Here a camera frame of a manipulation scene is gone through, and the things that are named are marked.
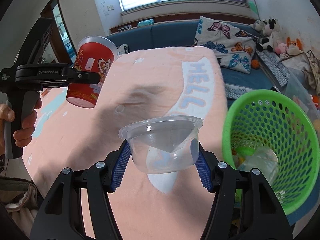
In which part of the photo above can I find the grey plush toy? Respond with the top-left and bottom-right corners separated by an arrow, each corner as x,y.
250,20 -> 267,32

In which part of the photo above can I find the red cartoon plastic cup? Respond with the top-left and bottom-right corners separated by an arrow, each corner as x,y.
66,35 -> 118,108

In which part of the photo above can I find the clear plastic storage box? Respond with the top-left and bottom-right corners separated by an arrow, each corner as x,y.
285,73 -> 319,122

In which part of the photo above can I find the orange fox plush toy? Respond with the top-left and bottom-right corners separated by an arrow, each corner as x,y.
286,37 -> 303,56

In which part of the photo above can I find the clear dome cup lid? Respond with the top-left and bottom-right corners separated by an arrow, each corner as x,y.
118,115 -> 203,174

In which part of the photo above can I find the butterfly print pillow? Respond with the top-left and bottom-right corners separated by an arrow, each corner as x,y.
194,16 -> 258,74

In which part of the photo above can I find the small orange ball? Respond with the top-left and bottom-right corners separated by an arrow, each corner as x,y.
251,59 -> 260,69

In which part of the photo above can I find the small butterfly cushion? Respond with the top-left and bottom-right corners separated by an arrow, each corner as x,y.
117,44 -> 129,55

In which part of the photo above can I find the clear printed plastic bag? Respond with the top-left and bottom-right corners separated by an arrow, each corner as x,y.
237,147 -> 279,185

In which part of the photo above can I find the yellow green juice carton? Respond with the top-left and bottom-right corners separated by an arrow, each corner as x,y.
234,146 -> 255,158

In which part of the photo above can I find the beige cloth pile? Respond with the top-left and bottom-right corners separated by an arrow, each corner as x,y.
280,50 -> 319,94

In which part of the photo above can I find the blue sofa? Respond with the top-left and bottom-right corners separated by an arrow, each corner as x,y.
106,19 -> 320,227

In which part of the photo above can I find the pink plush toy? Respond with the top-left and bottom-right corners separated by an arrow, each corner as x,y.
273,41 -> 287,55

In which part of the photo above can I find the person left hand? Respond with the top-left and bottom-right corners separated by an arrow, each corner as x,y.
1,99 -> 42,155

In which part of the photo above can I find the cow plush toy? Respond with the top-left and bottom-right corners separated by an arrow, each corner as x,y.
256,18 -> 284,52

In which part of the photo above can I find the green plastic trash basket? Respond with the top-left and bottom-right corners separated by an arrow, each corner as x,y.
222,89 -> 319,215

